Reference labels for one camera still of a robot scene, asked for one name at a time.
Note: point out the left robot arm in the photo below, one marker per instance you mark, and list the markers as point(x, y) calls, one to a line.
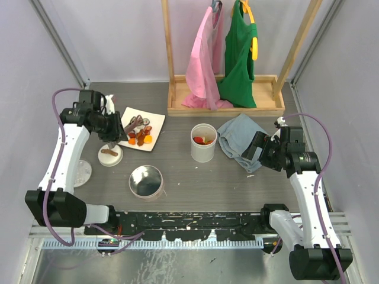
point(53, 203)

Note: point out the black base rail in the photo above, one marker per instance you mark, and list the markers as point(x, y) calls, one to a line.
point(191, 226)

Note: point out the orange food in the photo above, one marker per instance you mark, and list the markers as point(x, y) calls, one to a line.
point(202, 141)

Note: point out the white lid with brown strap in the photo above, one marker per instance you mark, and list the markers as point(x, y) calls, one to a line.
point(110, 157)

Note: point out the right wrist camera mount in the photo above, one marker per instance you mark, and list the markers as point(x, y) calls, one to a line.
point(279, 123)

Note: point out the flat metal inner lid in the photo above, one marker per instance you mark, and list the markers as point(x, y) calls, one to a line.
point(83, 174)

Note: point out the wooden clothes rack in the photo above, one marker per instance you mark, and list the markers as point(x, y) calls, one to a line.
point(221, 76)

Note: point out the green hanging tank top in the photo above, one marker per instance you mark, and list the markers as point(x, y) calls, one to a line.
point(237, 84)

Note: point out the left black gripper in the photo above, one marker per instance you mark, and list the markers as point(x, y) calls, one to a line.
point(116, 134)

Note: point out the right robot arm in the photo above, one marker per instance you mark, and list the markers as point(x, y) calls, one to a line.
point(315, 250)

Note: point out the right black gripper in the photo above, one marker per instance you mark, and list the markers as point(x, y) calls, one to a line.
point(263, 141)

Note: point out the pink metal bowl container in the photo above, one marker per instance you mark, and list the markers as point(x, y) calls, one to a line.
point(146, 183)

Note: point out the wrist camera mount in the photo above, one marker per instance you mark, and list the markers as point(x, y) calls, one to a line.
point(279, 123)
point(109, 105)

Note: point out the metal tongs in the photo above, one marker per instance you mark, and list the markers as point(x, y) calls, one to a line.
point(134, 122)

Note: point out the grey clothes hanger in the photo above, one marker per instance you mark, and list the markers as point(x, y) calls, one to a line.
point(216, 5)

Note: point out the pink hanging shirt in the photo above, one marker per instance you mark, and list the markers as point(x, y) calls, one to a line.
point(205, 64)

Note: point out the tall white cylinder container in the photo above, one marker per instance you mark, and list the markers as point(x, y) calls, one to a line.
point(203, 154)

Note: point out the white square plate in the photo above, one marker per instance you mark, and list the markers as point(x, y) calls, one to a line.
point(156, 122)

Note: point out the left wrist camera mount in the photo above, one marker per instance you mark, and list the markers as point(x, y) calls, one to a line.
point(109, 105)

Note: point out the blue denim shorts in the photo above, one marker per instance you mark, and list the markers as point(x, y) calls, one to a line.
point(235, 137)

